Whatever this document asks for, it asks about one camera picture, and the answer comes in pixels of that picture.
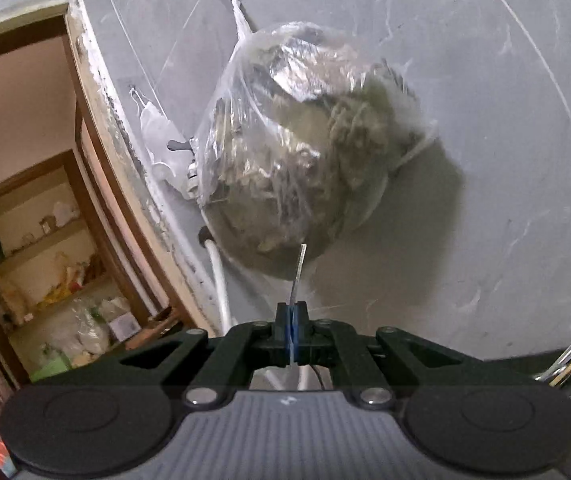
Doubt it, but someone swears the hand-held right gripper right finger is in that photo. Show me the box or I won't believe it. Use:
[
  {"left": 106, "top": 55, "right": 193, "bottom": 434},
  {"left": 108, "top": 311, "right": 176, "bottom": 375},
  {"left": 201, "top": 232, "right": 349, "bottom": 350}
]
[{"left": 293, "top": 302, "right": 511, "bottom": 408}]

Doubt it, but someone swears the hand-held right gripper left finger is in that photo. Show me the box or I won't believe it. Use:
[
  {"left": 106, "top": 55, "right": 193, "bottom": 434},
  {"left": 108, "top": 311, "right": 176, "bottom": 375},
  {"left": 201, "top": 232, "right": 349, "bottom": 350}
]
[{"left": 73, "top": 302, "right": 292, "bottom": 408}]

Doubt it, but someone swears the thin metal utensil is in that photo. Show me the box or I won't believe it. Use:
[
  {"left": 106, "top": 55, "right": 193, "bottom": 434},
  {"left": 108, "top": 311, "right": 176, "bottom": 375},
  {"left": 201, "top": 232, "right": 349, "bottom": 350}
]
[{"left": 287, "top": 243, "right": 309, "bottom": 368}]

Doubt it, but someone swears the clear bag of dried herbs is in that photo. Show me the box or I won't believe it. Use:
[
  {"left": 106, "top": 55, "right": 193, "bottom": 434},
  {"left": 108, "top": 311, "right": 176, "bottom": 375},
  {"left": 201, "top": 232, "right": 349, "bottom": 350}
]
[{"left": 193, "top": 0, "right": 439, "bottom": 281}]

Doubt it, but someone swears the metal faucet tap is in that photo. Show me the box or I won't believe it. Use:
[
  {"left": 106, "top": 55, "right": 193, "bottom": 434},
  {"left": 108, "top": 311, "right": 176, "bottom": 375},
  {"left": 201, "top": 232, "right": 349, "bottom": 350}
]
[{"left": 167, "top": 137, "right": 201, "bottom": 201}]

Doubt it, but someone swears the white plastic bag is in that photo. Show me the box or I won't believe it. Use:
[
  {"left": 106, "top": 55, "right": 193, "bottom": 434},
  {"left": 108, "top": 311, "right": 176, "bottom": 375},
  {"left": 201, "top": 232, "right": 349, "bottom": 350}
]
[{"left": 130, "top": 87, "right": 189, "bottom": 196}]

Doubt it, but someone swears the wooden shelf with clutter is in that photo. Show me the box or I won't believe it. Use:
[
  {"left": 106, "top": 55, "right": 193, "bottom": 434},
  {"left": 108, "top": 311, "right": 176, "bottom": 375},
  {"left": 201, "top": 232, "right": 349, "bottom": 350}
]
[{"left": 0, "top": 152, "right": 156, "bottom": 386}]

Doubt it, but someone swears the white hose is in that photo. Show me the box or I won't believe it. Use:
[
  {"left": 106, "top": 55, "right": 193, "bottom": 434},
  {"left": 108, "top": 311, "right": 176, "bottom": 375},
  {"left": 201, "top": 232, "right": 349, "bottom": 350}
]
[{"left": 198, "top": 227, "right": 239, "bottom": 337}]

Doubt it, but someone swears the wooden door frame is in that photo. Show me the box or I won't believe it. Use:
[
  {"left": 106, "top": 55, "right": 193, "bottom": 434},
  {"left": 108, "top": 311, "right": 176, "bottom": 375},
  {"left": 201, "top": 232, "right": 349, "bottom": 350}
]
[{"left": 0, "top": 0, "right": 216, "bottom": 391}]

